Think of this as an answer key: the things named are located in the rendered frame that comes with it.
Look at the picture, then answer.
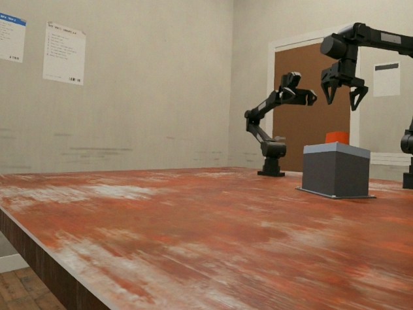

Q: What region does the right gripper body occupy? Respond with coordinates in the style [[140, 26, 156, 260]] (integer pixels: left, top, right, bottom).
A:
[[288, 89, 309, 105]]

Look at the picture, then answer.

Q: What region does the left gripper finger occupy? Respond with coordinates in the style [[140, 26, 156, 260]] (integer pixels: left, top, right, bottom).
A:
[[349, 88, 369, 111], [321, 78, 339, 105]]

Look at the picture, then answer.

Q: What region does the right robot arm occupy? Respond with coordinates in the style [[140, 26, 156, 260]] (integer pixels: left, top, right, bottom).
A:
[[244, 72, 301, 177]]

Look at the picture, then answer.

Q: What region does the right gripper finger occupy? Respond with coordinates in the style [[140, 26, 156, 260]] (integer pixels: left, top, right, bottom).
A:
[[307, 90, 318, 106], [282, 88, 296, 104]]

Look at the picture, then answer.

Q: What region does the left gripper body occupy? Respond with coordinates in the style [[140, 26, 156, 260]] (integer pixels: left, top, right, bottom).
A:
[[321, 60, 369, 90]]

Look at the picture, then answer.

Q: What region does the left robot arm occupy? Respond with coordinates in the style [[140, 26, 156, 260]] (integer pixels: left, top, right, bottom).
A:
[[320, 22, 413, 155]]

